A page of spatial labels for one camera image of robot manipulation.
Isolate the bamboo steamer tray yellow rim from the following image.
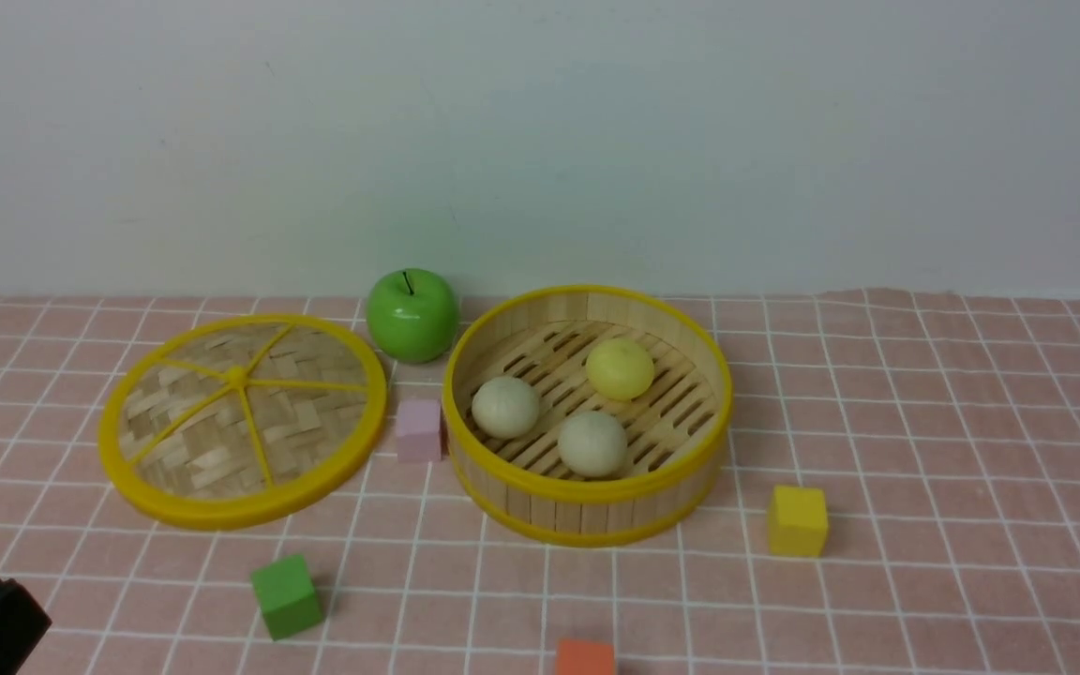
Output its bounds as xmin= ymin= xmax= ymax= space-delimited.
xmin=442 ymin=285 xmax=733 ymax=548

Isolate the yellow bun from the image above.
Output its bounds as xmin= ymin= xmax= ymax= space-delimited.
xmin=584 ymin=337 xmax=656 ymax=401

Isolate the orange cube block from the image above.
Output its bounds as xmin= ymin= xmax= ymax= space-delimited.
xmin=553 ymin=639 xmax=617 ymax=675

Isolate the green cube block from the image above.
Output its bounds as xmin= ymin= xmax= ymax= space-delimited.
xmin=249 ymin=554 xmax=324 ymax=642

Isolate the white bun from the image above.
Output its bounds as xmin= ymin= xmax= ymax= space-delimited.
xmin=471 ymin=376 xmax=541 ymax=440
xmin=557 ymin=411 xmax=627 ymax=480

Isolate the yellow cube block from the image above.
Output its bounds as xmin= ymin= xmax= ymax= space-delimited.
xmin=766 ymin=486 xmax=829 ymax=557

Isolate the woven bamboo steamer lid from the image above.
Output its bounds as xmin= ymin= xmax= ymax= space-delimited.
xmin=98 ymin=313 xmax=390 ymax=531

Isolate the pink cube block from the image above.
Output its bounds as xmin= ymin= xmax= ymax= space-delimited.
xmin=394 ymin=399 xmax=444 ymax=464

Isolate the green apple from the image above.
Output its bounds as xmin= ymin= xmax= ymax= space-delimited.
xmin=366 ymin=268 xmax=459 ymax=364

